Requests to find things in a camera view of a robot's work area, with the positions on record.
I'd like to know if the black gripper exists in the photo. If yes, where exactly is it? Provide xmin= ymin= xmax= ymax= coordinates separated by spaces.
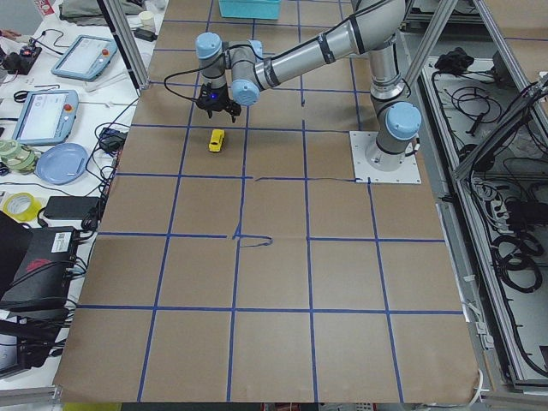
xmin=195 ymin=83 xmax=241 ymax=123

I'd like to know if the yellow beetle toy car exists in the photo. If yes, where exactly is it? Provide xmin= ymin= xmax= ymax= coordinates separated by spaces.
xmin=208 ymin=128 xmax=225 ymax=152

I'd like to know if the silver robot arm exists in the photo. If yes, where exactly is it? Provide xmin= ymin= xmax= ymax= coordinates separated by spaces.
xmin=194 ymin=1 xmax=405 ymax=118

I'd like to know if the light blue plastic bin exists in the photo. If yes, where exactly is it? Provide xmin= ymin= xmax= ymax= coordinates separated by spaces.
xmin=218 ymin=0 xmax=282 ymax=20

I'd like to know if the white paper cup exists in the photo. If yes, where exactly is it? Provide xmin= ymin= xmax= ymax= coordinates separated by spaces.
xmin=139 ymin=10 xmax=156 ymax=32

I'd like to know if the upper teach pendant tablet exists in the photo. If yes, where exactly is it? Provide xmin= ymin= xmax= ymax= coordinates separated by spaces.
xmin=51 ymin=35 xmax=118 ymax=81

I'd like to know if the teach pendant tablet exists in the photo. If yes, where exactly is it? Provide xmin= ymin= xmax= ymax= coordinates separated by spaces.
xmin=51 ymin=35 xmax=118 ymax=81
xmin=13 ymin=90 xmax=80 ymax=146

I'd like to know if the light blue plastic plate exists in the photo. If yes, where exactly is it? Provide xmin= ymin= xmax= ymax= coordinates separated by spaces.
xmin=35 ymin=143 xmax=88 ymax=185

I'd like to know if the lower teach pendant tablet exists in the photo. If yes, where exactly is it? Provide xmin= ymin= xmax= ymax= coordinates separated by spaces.
xmin=13 ymin=90 xmax=80 ymax=146

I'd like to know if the black power adapter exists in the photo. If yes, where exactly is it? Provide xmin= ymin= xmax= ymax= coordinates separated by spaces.
xmin=43 ymin=196 xmax=99 ymax=220

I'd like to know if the yellow tape roll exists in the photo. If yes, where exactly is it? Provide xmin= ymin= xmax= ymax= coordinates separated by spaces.
xmin=2 ymin=193 xmax=42 ymax=223

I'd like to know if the black computer box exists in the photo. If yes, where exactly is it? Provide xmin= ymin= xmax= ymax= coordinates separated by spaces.
xmin=1 ymin=213 xmax=77 ymax=313

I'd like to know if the aluminium frame post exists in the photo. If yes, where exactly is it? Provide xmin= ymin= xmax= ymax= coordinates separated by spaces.
xmin=98 ymin=0 xmax=149 ymax=91

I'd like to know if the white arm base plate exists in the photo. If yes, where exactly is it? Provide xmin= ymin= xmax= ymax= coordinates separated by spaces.
xmin=349 ymin=131 xmax=421 ymax=184

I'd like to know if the black cable bundle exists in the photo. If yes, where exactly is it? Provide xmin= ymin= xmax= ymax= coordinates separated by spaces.
xmin=490 ymin=233 xmax=544 ymax=295

